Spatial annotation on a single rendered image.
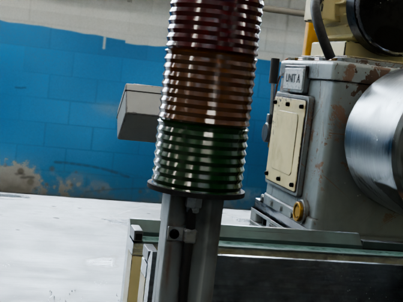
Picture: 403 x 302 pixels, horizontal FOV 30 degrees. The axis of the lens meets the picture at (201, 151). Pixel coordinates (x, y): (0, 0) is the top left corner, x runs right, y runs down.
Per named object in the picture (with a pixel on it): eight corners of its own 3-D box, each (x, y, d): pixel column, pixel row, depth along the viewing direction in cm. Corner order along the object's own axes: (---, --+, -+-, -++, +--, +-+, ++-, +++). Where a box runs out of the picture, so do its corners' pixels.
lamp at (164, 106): (234, 123, 52) (242, 58, 52) (261, 130, 47) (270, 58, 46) (150, 114, 51) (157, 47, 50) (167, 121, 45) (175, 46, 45)
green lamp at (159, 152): (227, 186, 53) (234, 123, 52) (253, 202, 47) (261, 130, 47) (143, 180, 51) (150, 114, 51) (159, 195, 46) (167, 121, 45)
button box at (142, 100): (232, 150, 110) (230, 120, 112) (247, 125, 104) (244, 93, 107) (116, 140, 106) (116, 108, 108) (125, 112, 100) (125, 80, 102)
